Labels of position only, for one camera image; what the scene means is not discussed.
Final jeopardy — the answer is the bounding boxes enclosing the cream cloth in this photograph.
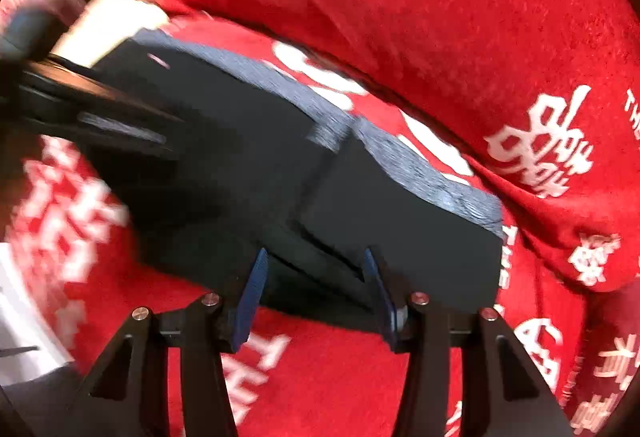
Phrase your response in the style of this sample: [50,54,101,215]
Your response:
[50,0,172,68]

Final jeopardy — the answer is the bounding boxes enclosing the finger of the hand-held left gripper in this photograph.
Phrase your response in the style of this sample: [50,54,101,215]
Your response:
[20,58,187,128]
[0,92,173,159]

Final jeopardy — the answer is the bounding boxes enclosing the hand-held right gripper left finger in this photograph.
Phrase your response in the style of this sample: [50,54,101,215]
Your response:
[65,247,271,437]

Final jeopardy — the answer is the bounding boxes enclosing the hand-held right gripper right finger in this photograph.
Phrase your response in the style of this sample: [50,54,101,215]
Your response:
[362,246,576,437]

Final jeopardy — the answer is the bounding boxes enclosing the black pants with grey trim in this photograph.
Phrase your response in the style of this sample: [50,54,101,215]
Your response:
[82,30,505,334]

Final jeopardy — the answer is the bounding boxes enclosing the red printed blanket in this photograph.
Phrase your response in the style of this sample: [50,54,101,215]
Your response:
[0,12,640,437]

